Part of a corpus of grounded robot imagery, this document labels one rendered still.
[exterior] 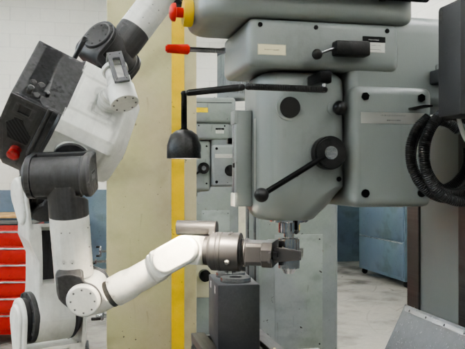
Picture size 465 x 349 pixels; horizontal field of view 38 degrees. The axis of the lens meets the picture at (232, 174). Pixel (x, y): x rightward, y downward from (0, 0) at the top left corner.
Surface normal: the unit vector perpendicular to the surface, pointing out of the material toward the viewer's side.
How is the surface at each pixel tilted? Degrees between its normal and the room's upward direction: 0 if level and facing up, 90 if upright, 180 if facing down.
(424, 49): 90
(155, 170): 90
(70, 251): 102
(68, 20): 90
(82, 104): 58
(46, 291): 94
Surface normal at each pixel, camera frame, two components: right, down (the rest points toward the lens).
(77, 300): 0.00, 0.20
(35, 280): -0.81, 0.00
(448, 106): -0.97, 0.00
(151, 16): 0.47, 0.07
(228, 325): 0.15, 0.00
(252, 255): -0.20, 0.00
